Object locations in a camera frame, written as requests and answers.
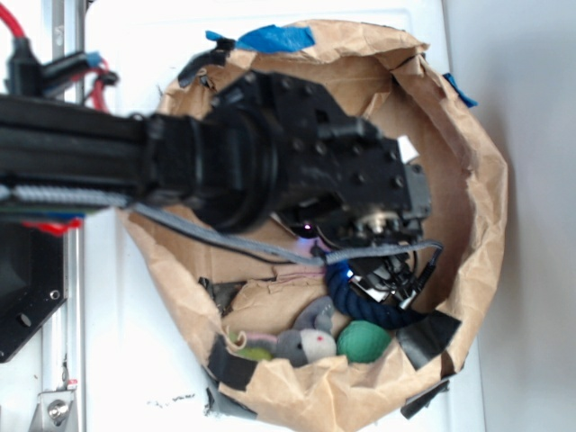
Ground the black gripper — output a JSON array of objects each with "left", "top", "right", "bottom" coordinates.
[{"left": 194, "top": 72, "right": 431, "bottom": 248}]

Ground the dark blue twisted rope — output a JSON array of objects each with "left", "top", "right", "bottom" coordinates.
[{"left": 325, "top": 263, "right": 428, "bottom": 326}]

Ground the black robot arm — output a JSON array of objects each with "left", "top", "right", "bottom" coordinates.
[{"left": 1, "top": 71, "right": 431, "bottom": 248}]

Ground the blue tape piece top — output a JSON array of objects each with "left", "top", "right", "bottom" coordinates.
[{"left": 205, "top": 25, "right": 316, "bottom": 54}]

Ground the blue tape piece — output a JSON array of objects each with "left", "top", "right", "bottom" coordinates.
[
  {"left": 443, "top": 73, "right": 479, "bottom": 108},
  {"left": 205, "top": 25, "right": 316, "bottom": 54}
]

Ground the brown paper bag bin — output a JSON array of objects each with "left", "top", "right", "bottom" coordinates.
[{"left": 120, "top": 20, "right": 508, "bottom": 431}]

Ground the grey plush elephant toy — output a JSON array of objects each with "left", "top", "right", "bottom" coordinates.
[{"left": 229, "top": 296, "right": 337, "bottom": 367}]

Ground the blue tape piece right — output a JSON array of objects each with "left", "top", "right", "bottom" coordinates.
[{"left": 443, "top": 73, "right": 479, "bottom": 108}]

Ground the green rubber ball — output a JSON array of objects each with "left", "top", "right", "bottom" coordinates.
[{"left": 337, "top": 320, "right": 392, "bottom": 364}]

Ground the black tape patch lower-left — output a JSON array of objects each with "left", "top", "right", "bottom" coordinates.
[{"left": 207, "top": 335, "right": 258, "bottom": 392}]

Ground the black tape patch right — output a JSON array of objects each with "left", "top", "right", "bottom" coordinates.
[{"left": 396, "top": 310, "right": 462, "bottom": 370}]

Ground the red cable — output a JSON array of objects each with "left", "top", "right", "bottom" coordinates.
[{"left": 0, "top": 0, "right": 119, "bottom": 113}]

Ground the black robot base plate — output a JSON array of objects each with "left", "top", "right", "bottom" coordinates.
[{"left": 0, "top": 221, "right": 66, "bottom": 364}]

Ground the aluminium extrusion rail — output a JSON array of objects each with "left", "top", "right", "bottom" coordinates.
[{"left": 40, "top": 1, "right": 87, "bottom": 431}]

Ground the metal corner bracket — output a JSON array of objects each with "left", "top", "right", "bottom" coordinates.
[{"left": 28, "top": 391, "right": 78, "bottom": 432}]

